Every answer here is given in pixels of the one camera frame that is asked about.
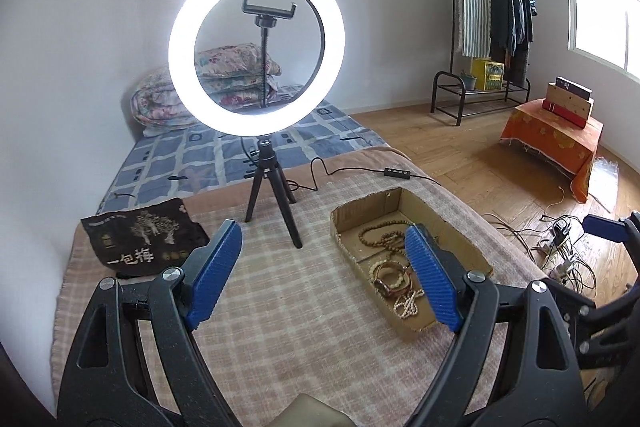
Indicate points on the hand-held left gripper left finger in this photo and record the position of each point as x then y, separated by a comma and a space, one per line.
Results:
215, 272

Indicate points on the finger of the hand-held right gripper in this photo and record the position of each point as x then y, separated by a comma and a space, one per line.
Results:
570, 294
607, 228

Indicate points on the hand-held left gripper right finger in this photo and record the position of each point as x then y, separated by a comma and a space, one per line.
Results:
432, 277

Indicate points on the cardboard box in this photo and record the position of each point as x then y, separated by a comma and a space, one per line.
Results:
370, 207

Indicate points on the black printed bag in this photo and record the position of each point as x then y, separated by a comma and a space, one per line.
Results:
150, 237

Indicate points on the orange cloth covered table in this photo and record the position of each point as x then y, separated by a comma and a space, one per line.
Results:
545, 137

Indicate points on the blue patterned bedsheet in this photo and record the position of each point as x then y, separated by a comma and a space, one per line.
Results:
210, 157

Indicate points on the stacked boxes on table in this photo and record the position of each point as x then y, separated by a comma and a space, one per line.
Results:
570, 109

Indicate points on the dark flat box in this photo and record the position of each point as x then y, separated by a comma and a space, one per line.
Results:
572, 88

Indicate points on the olive cloth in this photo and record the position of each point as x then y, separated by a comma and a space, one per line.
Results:
310, 412

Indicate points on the yellow crate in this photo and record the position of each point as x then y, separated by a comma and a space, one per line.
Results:
487, 74

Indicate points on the window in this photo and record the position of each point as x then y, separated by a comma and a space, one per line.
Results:
600, 27

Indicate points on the dark hanging clothes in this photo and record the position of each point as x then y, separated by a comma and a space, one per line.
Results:
505, 22

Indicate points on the striped hanging towel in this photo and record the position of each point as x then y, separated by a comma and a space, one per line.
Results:
475, 7

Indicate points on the black phone holder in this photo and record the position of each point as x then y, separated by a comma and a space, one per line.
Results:
268, 9

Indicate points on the black clothes rack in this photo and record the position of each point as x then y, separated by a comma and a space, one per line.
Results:
451, 7

